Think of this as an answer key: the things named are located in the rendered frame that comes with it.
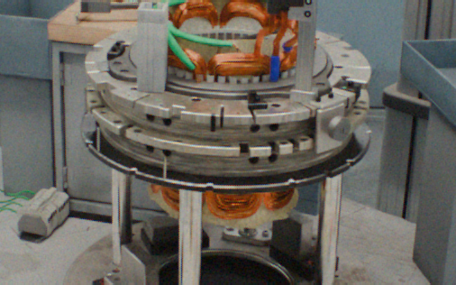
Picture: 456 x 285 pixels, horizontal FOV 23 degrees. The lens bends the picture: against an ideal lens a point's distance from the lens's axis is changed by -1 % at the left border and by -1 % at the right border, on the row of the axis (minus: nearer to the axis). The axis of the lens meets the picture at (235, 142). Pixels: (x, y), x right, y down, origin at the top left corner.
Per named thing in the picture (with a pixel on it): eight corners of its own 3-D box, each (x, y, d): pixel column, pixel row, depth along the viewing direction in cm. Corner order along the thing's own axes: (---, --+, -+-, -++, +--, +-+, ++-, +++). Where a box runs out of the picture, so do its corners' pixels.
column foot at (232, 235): (269, 247, 146) (269, 241, 146) (220, 239, 148) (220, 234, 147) (274, 237, 149) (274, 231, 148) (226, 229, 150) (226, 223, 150)
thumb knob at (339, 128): (326, 141, 114) (327, 118, 112) (343, 135, 115) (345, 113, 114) (333, 144, 113) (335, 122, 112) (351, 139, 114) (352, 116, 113)
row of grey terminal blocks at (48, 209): (42, 244, 148) (41, 216, 147) (12, 238, 150) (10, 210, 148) (75, 213, 157) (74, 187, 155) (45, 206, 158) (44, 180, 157)
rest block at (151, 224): (192, 239, 144) (192, 224, 143) (151, 244, 143) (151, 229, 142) (182, 224, 148) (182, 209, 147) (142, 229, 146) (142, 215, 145)
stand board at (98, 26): (48, 40, 146) (47, 22, 145) (97, 0, 163) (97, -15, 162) (194, 56, 142) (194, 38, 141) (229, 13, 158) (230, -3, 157)
